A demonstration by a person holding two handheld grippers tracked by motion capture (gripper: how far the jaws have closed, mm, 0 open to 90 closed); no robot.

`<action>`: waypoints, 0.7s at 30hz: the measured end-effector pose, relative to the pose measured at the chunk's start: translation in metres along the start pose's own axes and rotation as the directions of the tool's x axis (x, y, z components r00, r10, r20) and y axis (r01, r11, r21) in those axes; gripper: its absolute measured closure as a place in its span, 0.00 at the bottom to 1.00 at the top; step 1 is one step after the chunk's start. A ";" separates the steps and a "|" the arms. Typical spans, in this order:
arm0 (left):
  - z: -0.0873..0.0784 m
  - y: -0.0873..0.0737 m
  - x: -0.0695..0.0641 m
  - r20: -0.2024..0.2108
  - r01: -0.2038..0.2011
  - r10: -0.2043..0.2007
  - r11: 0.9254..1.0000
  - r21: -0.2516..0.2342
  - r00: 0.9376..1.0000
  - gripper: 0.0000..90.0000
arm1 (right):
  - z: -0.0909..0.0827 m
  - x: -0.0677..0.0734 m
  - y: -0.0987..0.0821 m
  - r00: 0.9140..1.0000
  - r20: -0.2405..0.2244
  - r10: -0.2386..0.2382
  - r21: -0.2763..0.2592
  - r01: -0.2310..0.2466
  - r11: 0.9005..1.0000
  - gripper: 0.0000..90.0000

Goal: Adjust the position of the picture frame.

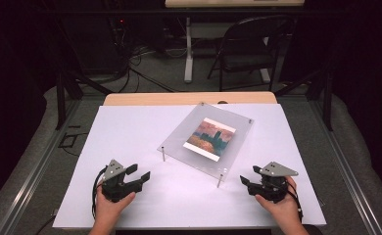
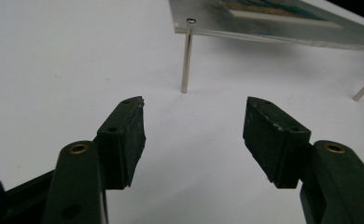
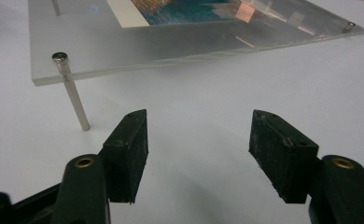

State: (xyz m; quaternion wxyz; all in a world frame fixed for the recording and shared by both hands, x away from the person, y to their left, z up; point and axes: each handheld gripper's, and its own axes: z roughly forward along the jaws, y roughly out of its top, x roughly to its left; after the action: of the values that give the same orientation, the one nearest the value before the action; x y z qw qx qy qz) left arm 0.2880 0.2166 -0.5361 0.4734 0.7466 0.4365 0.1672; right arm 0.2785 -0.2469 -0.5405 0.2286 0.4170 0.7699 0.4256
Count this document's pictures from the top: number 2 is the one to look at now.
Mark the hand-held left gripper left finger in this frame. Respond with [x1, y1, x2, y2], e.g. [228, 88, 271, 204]
[41, 95, 147, 224]

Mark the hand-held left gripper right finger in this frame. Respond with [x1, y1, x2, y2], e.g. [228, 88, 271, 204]
[242, 96, 364, 224]

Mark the clear acrylic picture frame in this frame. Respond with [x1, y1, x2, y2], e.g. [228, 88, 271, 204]
[168, 0, 364, 102]

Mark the white board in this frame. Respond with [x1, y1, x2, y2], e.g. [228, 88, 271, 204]
[0, 0, 364, 224]

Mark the landscape painting print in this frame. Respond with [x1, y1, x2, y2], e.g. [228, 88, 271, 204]
[220, 0, 344, 30]

